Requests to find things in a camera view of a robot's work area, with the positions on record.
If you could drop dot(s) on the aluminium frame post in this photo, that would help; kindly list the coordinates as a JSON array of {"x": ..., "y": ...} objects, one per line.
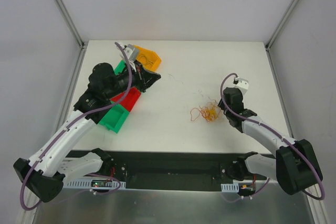
[
  {"x": 70, "y": 23},
  {"x": 284, "y": 19}
]

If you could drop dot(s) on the left aluminium frame post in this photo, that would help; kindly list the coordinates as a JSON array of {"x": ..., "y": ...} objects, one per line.
[{"x": 70, "y": 23}]

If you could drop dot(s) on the lower green plastic bin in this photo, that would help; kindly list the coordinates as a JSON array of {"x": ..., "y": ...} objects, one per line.
[{"x": 115, "y": 118}]

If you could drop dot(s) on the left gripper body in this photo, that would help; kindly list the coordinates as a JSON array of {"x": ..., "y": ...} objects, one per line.
[{"x": 140, "y": 77}]

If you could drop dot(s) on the upper green plastic bin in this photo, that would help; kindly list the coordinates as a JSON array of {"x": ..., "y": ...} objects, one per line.
[{"x": 120, "y": 67}]

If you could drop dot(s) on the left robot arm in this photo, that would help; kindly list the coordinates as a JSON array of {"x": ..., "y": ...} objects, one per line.
[{"x": 44, "y": 173}]

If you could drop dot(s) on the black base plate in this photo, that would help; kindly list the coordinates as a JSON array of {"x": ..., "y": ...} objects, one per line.
[{"x": 170, "y": 171}]

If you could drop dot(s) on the orange plastic bin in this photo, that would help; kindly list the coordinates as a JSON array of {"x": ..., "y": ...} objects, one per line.
[{"x": 149, "y": 59}]

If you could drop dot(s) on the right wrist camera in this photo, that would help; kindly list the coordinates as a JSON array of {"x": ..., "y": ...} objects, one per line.
[{"x": 241, "y": 84}]

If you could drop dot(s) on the green plastic bin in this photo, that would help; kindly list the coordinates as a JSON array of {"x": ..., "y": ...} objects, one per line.
[
  {"x": 120, "y": 67},
  {"x": 115, "y": 118}
]

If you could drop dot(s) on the left white cable duct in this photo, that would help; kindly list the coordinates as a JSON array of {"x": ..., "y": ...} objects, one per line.
[{"x": 88, "y": 183}]

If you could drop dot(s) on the red plastic bin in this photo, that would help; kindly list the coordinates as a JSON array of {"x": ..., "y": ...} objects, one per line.
[{"x": 129, "y": 101}]

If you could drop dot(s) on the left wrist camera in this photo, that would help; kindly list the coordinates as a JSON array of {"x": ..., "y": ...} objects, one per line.
[{"x": 131, "y": 51}]

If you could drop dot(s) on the white cable duct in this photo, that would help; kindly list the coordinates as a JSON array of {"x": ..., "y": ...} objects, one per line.
[
  {"x": 88, "y": 183},
  {"x": 230, "y": 188}
]

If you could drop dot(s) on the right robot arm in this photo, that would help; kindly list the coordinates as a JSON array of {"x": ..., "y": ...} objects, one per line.
[{"x": 294, "y": 163}]

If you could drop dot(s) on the right white cable duct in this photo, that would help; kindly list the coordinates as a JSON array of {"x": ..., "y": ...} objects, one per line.
[{"x": 230, "y": 188}]

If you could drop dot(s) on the right aluminium frame post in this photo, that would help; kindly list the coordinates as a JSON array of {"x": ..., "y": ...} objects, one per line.
[{"x": 284, "y": 19}]

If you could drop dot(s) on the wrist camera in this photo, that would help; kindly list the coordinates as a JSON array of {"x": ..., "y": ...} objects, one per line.
[
  {"x": 241, "y": 84},
  {"x": 131, "y": 51}
]

